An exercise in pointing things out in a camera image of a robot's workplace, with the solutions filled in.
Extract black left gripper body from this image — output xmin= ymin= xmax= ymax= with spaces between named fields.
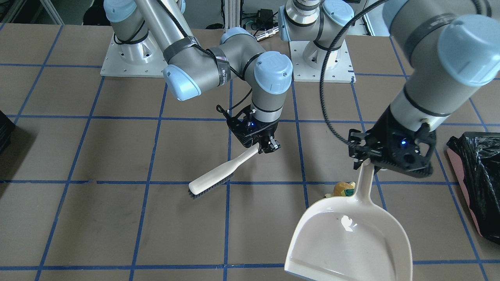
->
xmin=348 ymin=107 xmax=436 ymax=178

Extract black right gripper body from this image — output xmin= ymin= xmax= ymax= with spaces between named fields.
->
xmin=227 ymin=105 xmax=279 ymax=148

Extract white hand brush dark bristles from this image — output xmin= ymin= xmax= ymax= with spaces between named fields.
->
xmin=189 ymin=144 xmax=259 ymax=199

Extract white plastic dustpan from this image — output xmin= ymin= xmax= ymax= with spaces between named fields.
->
xmin=284 ymin=160 xmax=414 ymax=281

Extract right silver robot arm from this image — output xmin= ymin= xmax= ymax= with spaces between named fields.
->
xmin=101 ymin=0 xmax=293 ymax=153

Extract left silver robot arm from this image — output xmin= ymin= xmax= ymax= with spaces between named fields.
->
xmin=278 ymin=0 xmax=499 ymax=178

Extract black bag lined bin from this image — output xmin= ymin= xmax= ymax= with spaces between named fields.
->
xmin=446 ymin=132 xmax=500 ymax=244

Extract green yellow sponge piece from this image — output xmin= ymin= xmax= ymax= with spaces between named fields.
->
xmin=341 ymin=181 xmax=356 ymax=196

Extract brown potato-like food scrap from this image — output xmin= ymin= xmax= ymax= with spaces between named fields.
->
xmin=333 ymin=182 xmax=346 ymax=196

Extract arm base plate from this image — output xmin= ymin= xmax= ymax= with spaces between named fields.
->
xmin=100 ymin=31 xmax=167 ymax=78
xmin=289 ymin=41 xmax=357 ymax=83

